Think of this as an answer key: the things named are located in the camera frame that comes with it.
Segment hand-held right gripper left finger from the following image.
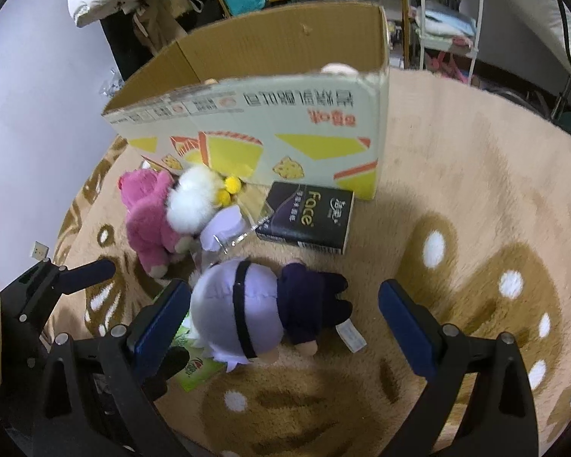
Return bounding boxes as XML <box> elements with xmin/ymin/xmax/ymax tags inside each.
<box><xmin>31</xmin><ymin>278</ymin><xmax>193</xmax><ymax>457</ymax></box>

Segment white trolley cart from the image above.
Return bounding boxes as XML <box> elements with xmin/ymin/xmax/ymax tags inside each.
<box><xmin>412</xmin><ymin>0</ymin><xmax>485</xmax><ymax>81</ymax></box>

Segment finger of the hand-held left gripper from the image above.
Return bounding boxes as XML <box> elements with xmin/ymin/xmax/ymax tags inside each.
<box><xmin>0</xmin><ymin>257</ymin><xmax>117</xmax><ymax>331</ymax></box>
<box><xmin>143</xmin><ymin>347</ymin><xmax>191</xmax><ymax>403</ymax></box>

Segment beige hanging coat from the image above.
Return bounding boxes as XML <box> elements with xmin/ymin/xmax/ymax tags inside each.
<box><xmin>133</xmin><ymin>0</ymin><xmax>203</xmax><ymax>53</ymax></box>

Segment pink plush toy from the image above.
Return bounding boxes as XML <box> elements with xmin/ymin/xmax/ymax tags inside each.
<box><xmin>118</xmin><ymin>168</ymin><xmax>191</xmax><ymax>279</ymax></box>

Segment printed cardboard box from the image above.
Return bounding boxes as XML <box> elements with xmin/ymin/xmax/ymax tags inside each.
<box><xmin>101</xmin><ymin>2</ymin><xmax>391</xmax><ymax>201</ymax></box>

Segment green tissue packet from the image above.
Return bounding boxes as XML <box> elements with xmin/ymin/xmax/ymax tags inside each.
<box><xmin>171</xmin><ymin>309</ymin><xmax>220</xmax><ymax>393</ymax></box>

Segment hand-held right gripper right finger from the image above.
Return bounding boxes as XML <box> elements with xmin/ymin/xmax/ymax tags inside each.
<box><xmin>378</xmin><ymin>278</ymin><xmax>538</xmax><ymax>457</ymax></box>

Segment white fluffy plush toy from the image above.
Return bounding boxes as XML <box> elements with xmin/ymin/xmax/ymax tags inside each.
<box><xmin>166</xmin><ymin>164</ymin><xmax>246</xmax><ymax>236</ymax></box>

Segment clear plastic bag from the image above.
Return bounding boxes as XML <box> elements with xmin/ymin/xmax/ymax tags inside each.
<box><xmin>200</xmin><ymin>185</ymin><xmax>274</xmax><ymax>267</ymax></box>

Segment beige patterned blanket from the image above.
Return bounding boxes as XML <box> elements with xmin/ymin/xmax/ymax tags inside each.
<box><xmin>43</xmin><ymin>69</ymin><xmax>571</xmax><ymax>457</ymax></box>

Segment white-haired plush doll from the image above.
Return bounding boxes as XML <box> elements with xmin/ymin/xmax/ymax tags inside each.
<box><xmin>190</xmin><ymin>258</ymin><xmax>366</xmax><ymax>372</ymax></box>

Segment black tissue pack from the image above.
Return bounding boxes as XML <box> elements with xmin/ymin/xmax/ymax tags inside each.
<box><xmin>255</xmin><ymin>181</ymin><xmax>354</xmax><ymax>255</ymax></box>

